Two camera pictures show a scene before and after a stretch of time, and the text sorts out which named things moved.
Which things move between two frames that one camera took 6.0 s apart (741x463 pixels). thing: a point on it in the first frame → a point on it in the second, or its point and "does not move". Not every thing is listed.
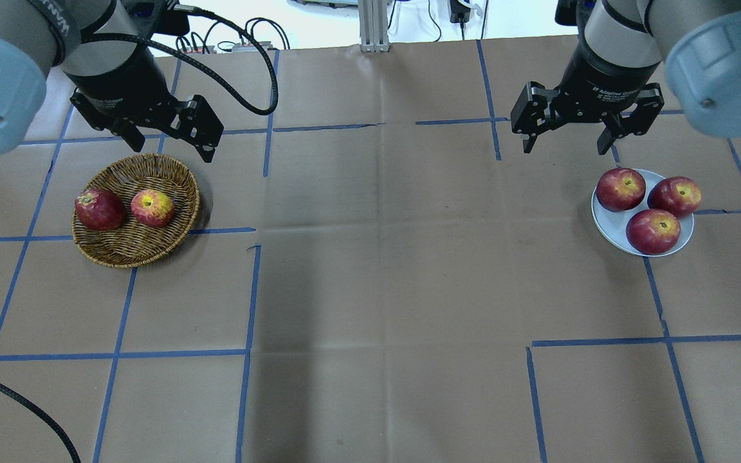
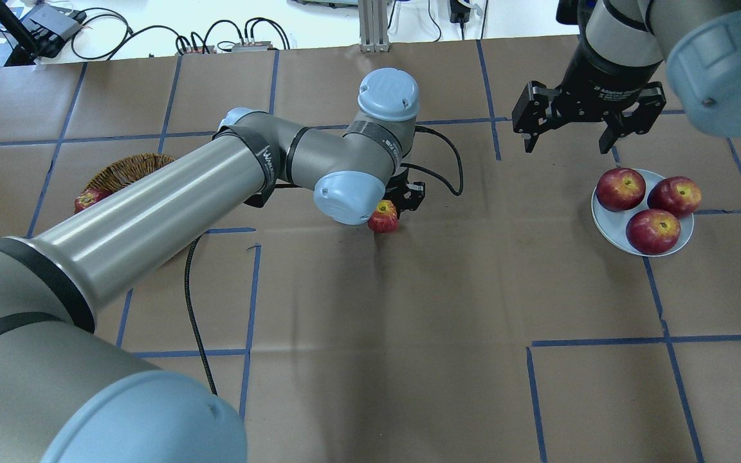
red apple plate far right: (678, 195) does not move
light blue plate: (612, 225) does not move
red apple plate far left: (621, 190) does not move
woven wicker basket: (130, 244) → (127, 169)
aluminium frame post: (373, 20) does not move
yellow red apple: (152, 208) → (384, 219)
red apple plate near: (653, 231) does not move
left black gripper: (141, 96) → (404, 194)
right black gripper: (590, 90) does not move
